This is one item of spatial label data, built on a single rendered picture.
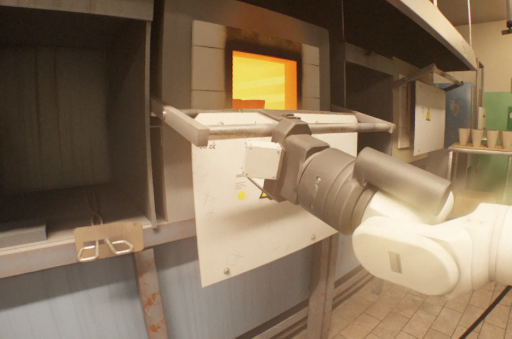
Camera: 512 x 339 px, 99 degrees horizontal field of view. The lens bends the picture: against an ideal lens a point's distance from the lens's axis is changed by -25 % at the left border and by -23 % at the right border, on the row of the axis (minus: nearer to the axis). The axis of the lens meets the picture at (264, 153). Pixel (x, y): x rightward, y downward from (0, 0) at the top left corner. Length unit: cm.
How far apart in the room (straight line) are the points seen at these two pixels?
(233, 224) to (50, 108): 89
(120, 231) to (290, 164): 44
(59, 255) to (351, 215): 62
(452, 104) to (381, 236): 319
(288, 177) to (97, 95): 103
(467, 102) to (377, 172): 312
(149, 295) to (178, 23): 72
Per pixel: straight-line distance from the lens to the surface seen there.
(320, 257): 124
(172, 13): 76
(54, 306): 86
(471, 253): 25
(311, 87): 100
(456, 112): 340
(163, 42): 73
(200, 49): 75
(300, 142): 36
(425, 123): 172
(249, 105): 95
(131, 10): 70
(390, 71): 153
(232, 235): 68
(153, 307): 85
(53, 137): 127
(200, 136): 45
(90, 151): 128
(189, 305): 97
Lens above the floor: 112
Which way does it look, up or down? 7 degrees down
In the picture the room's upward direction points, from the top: straight up
